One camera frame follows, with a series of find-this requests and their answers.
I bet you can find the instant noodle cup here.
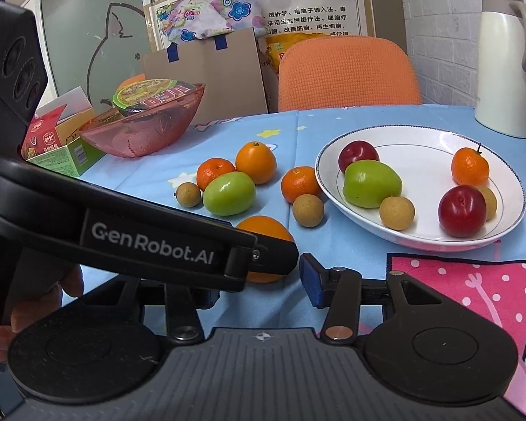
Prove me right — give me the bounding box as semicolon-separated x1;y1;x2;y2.
113;78;198;117

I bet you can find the orange mesh chair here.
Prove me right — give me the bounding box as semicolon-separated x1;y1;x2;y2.
278;36;422;112

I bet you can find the tan carton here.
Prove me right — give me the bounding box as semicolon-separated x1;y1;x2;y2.
55;106;96;141

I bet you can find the wall poster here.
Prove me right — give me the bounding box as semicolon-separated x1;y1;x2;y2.
151;0;369;49

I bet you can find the green jujube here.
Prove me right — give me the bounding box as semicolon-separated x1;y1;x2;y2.
202;171;257;216
343;159;403;209

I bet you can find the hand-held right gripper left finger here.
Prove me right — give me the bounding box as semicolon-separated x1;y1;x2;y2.
87;276;223;345

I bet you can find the frosted glass panel cat outline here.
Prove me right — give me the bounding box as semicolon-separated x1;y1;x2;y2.
35;0;154;110

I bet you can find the red snack box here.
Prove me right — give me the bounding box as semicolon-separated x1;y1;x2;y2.
22;104;68;159

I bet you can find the floral cloth bag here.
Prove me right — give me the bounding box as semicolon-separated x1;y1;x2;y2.
160;0;266;45

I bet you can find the green cardboard box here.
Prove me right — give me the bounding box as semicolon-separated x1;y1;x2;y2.
26;135;108;178

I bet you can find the orange with dark spot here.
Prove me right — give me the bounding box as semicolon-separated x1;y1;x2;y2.
235;141;277;185

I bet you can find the white thermos jug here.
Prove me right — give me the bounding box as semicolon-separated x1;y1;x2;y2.
474;0;526;139

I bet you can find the tangerine with stem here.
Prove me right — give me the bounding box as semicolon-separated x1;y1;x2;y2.
451;144;490;187

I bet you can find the white plate with blue rim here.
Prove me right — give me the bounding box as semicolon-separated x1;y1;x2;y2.
315;125;526;253

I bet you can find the yellow plastic bag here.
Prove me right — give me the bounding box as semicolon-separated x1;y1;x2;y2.
263;33;316;72

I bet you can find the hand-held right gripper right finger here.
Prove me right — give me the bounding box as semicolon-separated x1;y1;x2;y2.
299;252;449;345

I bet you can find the pink glass bowl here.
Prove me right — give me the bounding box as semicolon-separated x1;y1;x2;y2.
78;82;206;159

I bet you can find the brown longan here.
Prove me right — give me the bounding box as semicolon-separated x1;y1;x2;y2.
175;182;202;208
292;194;325;228
477;185;498;222
379;196;416;231

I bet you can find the brown cardboard box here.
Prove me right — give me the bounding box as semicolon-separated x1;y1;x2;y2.
142;28;269;126

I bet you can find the person's left hand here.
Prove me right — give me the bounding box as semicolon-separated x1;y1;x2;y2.
0;265;85;365

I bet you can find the large orange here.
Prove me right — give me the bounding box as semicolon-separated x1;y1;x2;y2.
234;216;296;284

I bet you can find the blue cartoon printed tablecloth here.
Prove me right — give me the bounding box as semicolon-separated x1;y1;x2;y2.
76;104;526;408

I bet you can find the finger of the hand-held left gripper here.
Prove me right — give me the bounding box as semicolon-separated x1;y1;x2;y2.
223;233;300;292

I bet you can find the red plum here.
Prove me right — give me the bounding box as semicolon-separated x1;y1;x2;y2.
438;185;487;238
337;140;380;174

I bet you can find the small tangerine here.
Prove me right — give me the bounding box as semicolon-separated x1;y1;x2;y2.
281;166;323;205
196;158;236;191

